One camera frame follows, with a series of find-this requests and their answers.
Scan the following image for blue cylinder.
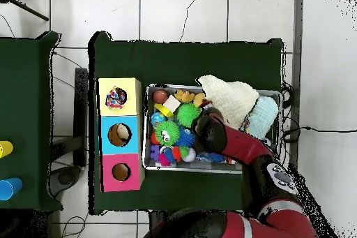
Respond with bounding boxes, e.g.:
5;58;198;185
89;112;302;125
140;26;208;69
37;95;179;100
0;177;24;202

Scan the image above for shallow wire mesh bin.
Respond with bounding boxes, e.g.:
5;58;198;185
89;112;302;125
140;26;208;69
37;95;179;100
142;83;282;174

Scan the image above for black upright panel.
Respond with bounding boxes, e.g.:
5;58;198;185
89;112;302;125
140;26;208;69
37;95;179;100
73;67;89;168

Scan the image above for blue spiky ball with eyes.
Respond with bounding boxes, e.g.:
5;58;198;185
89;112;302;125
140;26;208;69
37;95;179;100
175;127;196;148

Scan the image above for dark green table cloth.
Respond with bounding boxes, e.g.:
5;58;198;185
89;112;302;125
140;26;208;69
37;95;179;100
0;31;64;212
87;31;285;216

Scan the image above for multicoloured heart print cloth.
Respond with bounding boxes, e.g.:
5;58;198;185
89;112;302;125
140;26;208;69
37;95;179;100
105;86;128;110

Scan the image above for globe print ball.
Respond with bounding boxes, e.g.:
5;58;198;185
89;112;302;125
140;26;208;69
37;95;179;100
150;112;167;127

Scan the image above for yellow cylinder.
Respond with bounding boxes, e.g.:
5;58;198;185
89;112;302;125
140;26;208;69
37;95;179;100
0;140;14;159

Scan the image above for wooden box with three holes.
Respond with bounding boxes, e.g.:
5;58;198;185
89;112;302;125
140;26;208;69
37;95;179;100
96;77;146;193

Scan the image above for mint green waffle cloth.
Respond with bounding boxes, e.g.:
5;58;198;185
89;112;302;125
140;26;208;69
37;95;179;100
245;96;280;140

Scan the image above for cream waffle cloth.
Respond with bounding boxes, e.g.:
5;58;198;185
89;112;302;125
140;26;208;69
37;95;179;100
197;75;260;130

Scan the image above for black tripod leg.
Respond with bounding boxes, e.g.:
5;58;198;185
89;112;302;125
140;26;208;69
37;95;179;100
0;0;50;22

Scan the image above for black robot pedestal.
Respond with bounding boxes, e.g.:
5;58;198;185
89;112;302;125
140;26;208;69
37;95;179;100
149;210;174;233

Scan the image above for small green spiky ball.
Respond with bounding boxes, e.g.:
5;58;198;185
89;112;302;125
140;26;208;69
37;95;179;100
176;103;201;128

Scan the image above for black floor cable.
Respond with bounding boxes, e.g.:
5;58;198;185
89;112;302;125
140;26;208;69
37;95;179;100
281;125;357;136

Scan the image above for brown toy football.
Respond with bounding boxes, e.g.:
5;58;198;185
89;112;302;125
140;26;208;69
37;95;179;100
152;89;169;105

